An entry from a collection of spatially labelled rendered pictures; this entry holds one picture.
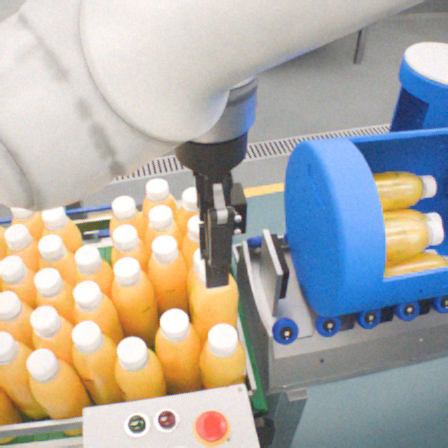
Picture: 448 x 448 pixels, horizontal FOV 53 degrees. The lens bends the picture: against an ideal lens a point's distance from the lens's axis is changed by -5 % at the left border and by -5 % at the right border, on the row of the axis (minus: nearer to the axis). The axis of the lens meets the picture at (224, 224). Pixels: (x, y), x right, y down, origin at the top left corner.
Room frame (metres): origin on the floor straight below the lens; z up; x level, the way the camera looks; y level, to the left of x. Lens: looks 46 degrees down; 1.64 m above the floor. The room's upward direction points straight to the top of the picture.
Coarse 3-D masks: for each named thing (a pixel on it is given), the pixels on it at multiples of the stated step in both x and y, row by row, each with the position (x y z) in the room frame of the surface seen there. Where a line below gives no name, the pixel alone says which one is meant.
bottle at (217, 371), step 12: (204, 348) 0.32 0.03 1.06; (240, 348) 0.32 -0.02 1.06; (204, 360) 0.30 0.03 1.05; (216, 360) 0.30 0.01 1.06; (228, 360) 0.30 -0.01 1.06; (240, 360) 0.30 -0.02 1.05; (204, 372) 0.30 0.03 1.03; (216, 372) 0.29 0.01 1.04; (228, 372) 0.29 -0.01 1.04; (240, 372) 0.30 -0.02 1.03; (204, 384) 0.30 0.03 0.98; (216, 384) 0.29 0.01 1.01; (228, 384) 0.29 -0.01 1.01
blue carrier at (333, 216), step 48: (336, 144) 0.56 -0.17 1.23; (384, 144) 0.66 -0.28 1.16; (432, 144) 0.69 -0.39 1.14; (288, 192) 0.62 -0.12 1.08; (336, 192) 0.46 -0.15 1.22; (288, 240) 0.58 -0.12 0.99; (336, 240) 0.42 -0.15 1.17; (384, 240) 0.41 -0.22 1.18; (336, 288) 0.38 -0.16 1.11; (384, 288) 0.39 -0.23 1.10; (432, 288) 0.40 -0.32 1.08
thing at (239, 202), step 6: (234, 186) 0.72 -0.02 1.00; (240, 186) 0.72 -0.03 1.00; (234, 192) 0.70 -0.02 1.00; (240, 192) 0.70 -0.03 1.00; (234, 198) 0.68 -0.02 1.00; (240, 198) 0.68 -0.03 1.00; (234, 204) 0.67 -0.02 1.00; (240, 204) 0.67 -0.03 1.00; (246, 204) 0.67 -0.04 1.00; (240, 210) 0.67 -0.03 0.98; (246, 210) 0.67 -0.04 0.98; (240, 216) 0.66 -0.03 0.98; (246, 216) 0.67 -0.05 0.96; (234, 222) 0.66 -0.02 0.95; (240, 222) 0.67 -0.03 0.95; (246, 222) 0.67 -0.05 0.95; (234, 228) 0.66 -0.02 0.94; (240, 228) 0.67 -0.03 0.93; (246, 228) 0.67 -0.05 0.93; (234, 234) 0.66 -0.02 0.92; (240, 234) 0.65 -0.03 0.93
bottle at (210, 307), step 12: (192, 288) 0.38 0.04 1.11; (204, 288) 0.37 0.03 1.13; (216, 288) 0.37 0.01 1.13; (228, 288) 0.37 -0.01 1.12; (192, 300) 0.37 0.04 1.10; (204, 300) 0.36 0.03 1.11; (216, 300) 0.36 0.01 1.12; (228, 300) 0.36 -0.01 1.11; (192, 312) 0.38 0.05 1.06; (204, 312) 0.36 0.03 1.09; (216, 312) 0.35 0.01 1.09; (228, 312) 0.36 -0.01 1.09; (204, 324) 0.36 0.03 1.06; (216, 324) 0.35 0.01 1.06; (228, 324) 0.36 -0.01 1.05; (204, 336) 0.36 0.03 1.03
